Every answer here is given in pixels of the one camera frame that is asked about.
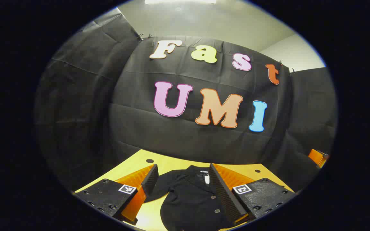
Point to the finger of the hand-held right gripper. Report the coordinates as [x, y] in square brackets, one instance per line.
[315, 156]

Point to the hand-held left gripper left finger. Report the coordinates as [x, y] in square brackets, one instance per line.
[150, 179]

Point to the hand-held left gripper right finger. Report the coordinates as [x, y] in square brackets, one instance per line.
[225, 195]

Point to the black button-up shirt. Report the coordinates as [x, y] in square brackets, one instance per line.
[188, 205]

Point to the ceiling light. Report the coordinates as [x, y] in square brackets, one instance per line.
[178, 1]

